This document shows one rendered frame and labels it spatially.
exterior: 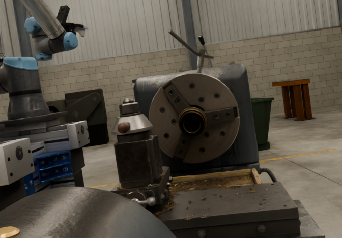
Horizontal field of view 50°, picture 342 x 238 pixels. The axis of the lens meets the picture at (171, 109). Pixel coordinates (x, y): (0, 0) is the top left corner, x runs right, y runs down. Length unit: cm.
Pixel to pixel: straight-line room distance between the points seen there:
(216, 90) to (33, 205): 112
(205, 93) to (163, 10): 1037
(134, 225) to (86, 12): 1154
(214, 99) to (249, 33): 1065
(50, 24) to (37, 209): 150
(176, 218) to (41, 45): 126
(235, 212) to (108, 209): 49
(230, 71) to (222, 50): 1012
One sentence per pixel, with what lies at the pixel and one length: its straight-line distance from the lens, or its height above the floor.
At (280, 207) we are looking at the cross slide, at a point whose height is 97.
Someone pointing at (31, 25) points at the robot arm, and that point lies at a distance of 178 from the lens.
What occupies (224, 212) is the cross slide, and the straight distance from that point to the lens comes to 66.
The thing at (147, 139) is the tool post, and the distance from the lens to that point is 69.
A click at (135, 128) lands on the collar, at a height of 113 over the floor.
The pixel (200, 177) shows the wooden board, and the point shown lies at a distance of 121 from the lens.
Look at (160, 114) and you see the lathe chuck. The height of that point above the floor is 111.
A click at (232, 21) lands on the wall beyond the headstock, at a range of 1181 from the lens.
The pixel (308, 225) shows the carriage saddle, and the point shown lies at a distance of 71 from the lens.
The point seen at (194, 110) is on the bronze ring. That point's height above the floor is 112.
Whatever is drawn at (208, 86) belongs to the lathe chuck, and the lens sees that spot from 127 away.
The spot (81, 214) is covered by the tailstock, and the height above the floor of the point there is 114.
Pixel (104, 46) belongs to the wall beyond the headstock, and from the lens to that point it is 1142.
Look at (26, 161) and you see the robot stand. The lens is 101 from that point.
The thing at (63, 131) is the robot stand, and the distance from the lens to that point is 139.
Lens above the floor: 119
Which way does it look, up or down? 3 degrees down
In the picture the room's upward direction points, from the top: 8 degrees counter-clockwise
